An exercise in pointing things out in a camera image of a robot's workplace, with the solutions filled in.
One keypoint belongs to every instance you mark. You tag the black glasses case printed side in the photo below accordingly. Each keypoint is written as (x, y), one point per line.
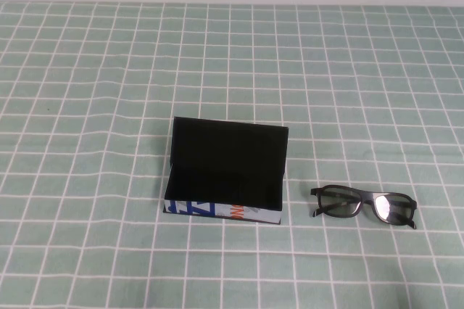
(224, 156)

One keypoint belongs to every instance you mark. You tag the black framed glasses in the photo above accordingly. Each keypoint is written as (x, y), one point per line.
(367, 198)

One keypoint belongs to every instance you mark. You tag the green white checked tablecloth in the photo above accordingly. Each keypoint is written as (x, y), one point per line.
(90, 142)

